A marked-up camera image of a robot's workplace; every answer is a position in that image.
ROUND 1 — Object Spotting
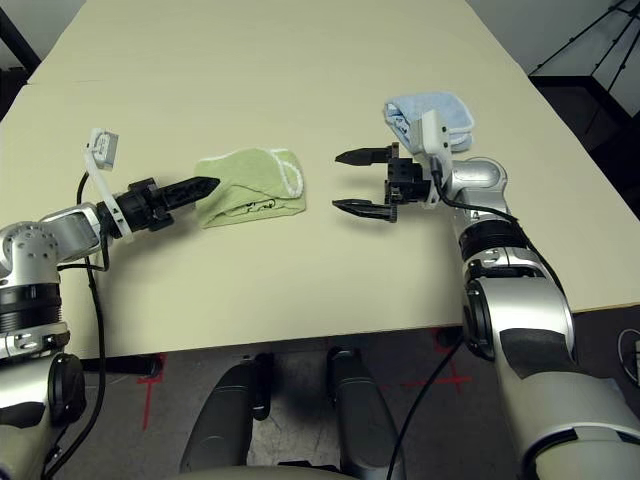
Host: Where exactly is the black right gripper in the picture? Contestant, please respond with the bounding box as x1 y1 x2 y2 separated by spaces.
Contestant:
331 141 432 224

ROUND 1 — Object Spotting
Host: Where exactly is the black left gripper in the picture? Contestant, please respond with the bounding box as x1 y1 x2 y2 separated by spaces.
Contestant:
114 176 223 233

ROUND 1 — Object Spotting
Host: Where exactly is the green towel with white trim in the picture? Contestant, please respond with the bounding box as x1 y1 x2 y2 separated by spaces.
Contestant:
192 146 309 230

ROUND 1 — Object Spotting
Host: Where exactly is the folded light blue towel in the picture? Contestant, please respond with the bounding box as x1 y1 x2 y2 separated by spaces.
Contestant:
383 91 475 156

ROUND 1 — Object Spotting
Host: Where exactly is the red tape cross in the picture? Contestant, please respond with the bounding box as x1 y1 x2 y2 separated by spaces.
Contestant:
399 332 472 394

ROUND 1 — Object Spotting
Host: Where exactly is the grey robot left leg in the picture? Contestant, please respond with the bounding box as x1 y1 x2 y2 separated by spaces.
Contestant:
179 357 261 474

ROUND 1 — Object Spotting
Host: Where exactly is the grey robot leg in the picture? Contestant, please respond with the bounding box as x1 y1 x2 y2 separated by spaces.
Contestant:
327 347 406 480
179 357 261 474

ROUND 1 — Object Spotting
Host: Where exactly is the grey robot right leg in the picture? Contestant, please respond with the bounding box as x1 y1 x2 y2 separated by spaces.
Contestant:
327 347 406 480

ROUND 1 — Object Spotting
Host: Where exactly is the black low cabinet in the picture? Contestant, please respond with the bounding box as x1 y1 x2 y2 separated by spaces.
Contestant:
529 74 640 166

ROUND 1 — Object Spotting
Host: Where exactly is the black tripod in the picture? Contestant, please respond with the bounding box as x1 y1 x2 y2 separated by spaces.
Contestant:
537 0 640 91

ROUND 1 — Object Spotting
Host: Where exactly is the beige robot torso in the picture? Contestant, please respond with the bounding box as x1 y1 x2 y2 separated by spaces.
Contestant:
169 464 351 480

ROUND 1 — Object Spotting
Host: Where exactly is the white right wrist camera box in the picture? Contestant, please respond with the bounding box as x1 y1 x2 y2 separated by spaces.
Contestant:
409 110 454 206

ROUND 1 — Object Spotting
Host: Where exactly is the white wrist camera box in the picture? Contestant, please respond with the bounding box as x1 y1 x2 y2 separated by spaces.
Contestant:
409 110 454 206
82 127 136 245

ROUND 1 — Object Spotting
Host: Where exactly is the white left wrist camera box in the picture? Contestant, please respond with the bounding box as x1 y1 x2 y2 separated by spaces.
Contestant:
82 127 136 245

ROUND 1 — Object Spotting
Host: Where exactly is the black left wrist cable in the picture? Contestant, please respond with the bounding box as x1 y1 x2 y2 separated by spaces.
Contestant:
42 169 111 480

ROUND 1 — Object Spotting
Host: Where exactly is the black vertical post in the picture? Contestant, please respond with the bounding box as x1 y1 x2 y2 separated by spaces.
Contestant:
252 352 275 420

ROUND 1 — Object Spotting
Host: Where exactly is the side table with black frame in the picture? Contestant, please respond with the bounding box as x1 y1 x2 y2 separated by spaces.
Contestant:
0 9 41 66

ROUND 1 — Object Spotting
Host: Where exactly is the thin white cable loop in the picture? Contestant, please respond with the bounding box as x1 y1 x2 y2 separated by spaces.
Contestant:
616 327 640 386

